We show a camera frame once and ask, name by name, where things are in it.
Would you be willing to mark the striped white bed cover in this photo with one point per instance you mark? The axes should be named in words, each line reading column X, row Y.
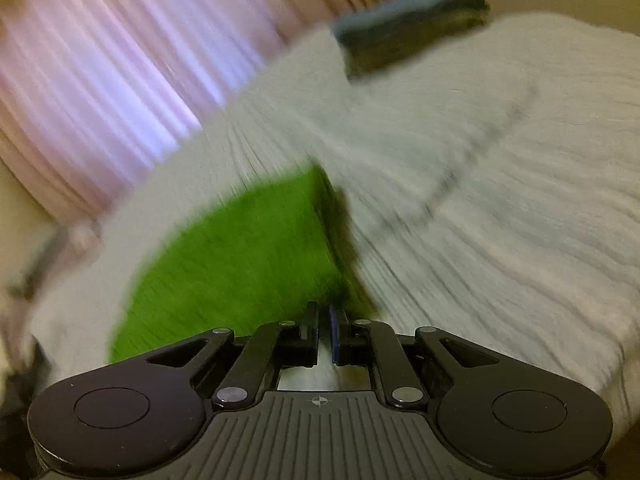
column 493, row 185

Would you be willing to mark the pink curtain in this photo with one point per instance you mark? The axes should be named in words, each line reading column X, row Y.
column 95, row 93

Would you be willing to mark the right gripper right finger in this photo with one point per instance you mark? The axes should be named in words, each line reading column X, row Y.
column 375, row 346

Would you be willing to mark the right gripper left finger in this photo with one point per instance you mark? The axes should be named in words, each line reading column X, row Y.
column 273, row 347

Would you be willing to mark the folded blue jeans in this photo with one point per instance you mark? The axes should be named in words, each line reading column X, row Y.
column 388, row 16

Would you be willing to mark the mauve pillow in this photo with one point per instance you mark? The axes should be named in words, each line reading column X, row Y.
column 69, row 247

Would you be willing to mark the green knitted vest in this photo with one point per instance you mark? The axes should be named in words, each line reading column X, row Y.
column 257, row 256

